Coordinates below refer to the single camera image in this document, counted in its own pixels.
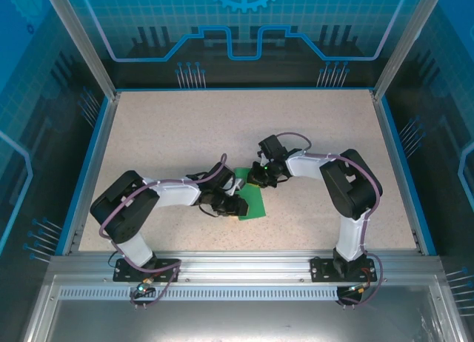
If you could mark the green square paper sheet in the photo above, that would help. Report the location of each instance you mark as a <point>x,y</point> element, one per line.
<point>255,205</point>

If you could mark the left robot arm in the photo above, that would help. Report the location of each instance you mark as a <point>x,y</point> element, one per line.
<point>126,208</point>

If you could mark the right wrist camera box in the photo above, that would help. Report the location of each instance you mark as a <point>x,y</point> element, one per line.
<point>262,156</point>

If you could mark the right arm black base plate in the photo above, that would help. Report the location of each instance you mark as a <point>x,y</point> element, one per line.
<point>322,269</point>

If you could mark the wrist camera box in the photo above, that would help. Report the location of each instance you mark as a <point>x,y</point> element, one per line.
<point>238,183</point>
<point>262,156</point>

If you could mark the brushed steel tray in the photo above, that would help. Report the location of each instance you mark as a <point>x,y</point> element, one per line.
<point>237,320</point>

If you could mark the aluminium frame post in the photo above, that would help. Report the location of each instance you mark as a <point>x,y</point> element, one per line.
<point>81,42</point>
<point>403,42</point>

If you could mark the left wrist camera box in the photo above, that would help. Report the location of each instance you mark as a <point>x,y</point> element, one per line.
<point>238,183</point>

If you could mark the aluminium mounting rail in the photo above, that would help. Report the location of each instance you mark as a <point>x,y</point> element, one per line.
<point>244,266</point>

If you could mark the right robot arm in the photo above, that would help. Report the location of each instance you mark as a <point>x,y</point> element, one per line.
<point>352,186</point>

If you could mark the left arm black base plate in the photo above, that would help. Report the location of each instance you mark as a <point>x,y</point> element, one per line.
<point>163,269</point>

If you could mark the brass connector with green light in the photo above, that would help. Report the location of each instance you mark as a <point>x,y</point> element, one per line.
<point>143,285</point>

